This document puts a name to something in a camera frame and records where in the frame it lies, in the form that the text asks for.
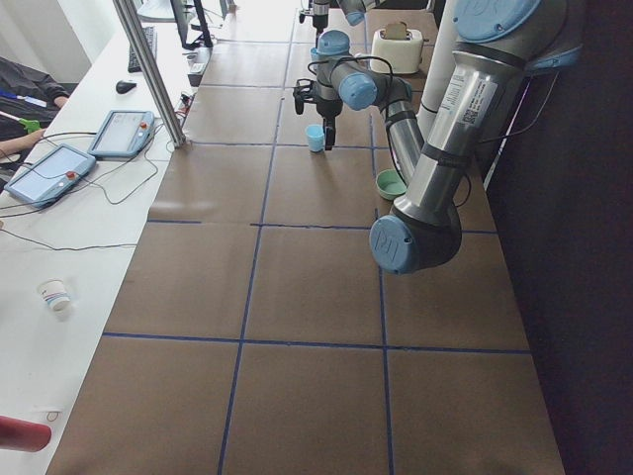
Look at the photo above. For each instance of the black monitor stand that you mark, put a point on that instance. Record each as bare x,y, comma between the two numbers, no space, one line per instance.
192,25

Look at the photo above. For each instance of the red cylinder object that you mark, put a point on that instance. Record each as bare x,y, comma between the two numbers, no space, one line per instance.
23,435

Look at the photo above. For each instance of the teach pendant far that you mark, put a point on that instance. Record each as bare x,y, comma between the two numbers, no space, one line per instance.
123,135

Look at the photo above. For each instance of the slice of toast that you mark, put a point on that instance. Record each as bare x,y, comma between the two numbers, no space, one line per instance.
396,31

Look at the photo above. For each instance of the paper cup on side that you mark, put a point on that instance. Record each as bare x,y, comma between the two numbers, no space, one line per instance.
55,295

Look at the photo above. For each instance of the white mount column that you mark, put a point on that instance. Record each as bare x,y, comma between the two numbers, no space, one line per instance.
442,62

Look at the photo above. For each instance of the light blue cup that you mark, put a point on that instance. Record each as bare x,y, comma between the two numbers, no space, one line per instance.
315,137

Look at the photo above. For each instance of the black computer mouse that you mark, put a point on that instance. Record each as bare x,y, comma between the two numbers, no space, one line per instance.
124,86

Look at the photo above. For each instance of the aluminium frame post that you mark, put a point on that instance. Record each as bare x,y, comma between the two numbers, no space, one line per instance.
131,24

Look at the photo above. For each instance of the cream toaster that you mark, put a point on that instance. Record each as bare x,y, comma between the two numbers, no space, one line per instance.
404,56

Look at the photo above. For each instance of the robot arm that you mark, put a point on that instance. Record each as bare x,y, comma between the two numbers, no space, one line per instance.
495,42
353,10

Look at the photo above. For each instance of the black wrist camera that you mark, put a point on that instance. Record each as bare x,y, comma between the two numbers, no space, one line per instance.
303,93

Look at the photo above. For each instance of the teach pendant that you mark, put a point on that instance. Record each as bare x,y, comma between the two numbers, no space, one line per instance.
51,177
123,135

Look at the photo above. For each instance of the green bowl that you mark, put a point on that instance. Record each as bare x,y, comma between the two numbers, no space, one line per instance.
390,185

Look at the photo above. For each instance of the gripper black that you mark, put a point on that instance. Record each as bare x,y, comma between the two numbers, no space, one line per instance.
319,13
329,112

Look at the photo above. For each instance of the teach pendant near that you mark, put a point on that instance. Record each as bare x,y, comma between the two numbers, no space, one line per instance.
51,177

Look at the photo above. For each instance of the brown paper table cover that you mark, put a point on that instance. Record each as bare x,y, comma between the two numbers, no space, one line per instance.
254,333

